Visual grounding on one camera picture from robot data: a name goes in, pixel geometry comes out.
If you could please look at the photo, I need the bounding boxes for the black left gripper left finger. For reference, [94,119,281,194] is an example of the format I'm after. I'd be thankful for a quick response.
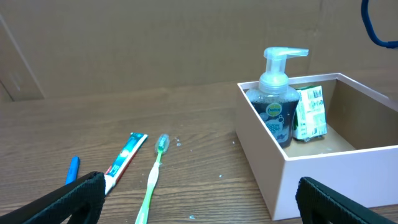
[1,171,105,224]

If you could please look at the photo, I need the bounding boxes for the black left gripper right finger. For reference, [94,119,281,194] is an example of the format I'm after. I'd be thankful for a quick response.
[295,177,394,224]

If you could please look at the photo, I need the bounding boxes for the blue disposable razor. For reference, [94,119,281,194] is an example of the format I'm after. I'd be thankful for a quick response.
[65,156,80,185]

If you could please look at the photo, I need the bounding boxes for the toothpaste tube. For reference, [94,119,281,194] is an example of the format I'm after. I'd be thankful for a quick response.
[104,133,148,195]

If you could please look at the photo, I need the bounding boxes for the white cardboard box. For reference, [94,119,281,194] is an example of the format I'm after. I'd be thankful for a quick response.
[236,73,397,220]

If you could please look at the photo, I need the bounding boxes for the green white soap box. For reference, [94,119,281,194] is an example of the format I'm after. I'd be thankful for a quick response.
[292,85,327,142]

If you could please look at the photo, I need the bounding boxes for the green toothbrush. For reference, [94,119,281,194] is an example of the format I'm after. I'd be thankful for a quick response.
[135,134,170,224]

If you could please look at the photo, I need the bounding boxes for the clear soap bottle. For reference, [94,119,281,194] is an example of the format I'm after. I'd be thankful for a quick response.
[246,47,309,148]

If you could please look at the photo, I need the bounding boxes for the right blue cable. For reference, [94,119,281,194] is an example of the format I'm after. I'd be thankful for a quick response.
[360,0,398,50]

